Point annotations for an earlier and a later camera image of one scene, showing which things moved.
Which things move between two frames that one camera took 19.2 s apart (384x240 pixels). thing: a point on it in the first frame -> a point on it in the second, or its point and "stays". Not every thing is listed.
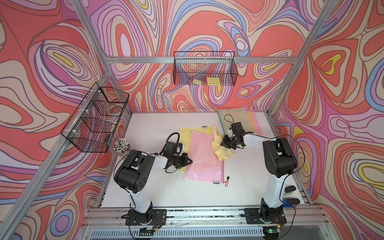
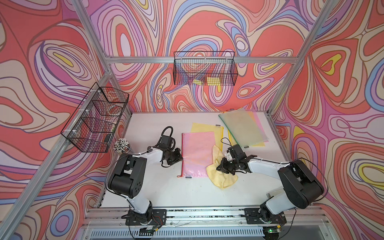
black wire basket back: [204, 68] stays
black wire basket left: [92, 126] stays
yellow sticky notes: [211, 81] stays
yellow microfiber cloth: [222, 153] -> [223, 180]
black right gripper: [224, 143] -> [222, 167]
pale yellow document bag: [185, 137] -> [218, 132]
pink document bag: [206, 165] stays
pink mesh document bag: [257, 126] stays
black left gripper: [184, 158] -> [178, 157]
